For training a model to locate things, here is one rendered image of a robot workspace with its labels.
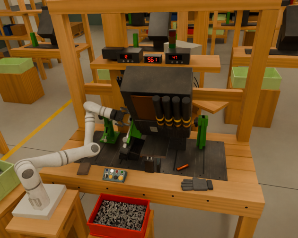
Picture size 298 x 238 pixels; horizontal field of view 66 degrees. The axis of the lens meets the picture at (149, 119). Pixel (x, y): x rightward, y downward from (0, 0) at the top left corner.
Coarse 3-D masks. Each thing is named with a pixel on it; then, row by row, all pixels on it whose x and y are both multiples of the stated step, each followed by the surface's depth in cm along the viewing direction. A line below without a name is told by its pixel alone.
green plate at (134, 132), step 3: (132, 120) 151; (132, 123) 153; (132, 126) 155; (132, 129) 157; (135, 129) 156; (132, 132) 158; (135, 132) 158; (138, 132) 157; (129, 135) 159; (132, 135) 160; (135, 135) 159; (138, 135) 159; (141, 135) 161
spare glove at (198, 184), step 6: (186, 180) 149; (192, 180) 149; (198, 180) 148; (204, 180) 148; (210, 180) 148; (186, 186) 145; (192, 186) 145; (198, 186) 144; (204, 186) 144; (210, 186) 144
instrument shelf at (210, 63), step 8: (192, 56) 167; (200, 56) 167; (208, 56) 166; (216, 56) 165; (96, 64) 164; (104, 64) 162; (112, 64) 161; (120, 64) 160; (128, 64) 159; (136, 64) 158; (144, 64) 158; (152, 64) 157; (160, 64) 156; (168, 64) 155; (176, 64) 154; (184, 64) 154; (192, 64) 153; (200, 64) 152; (208, 64) 151; (216, 64) 151; (208, 72) 150; (216, 72) 149
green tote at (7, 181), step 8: (0, 160) 169; (0, 168) 174; (8, 168) 161; (0, 176) 156; (8, 176) 161; (16, 176) 168; (0, 184) 157; (8, 184) 162; (16, 184) 168; (0, 192) 158; (8, 192) 164; (0, 200) 159
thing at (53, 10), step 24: (48, 0) 159; (72, 0) 155; (96, 0) 152; (120, 0) 149; (144, 0) 146; (168, 0) 143; (192, 0) 141; (216, 0) 138; (240, 0) 135; (264, 0) 133
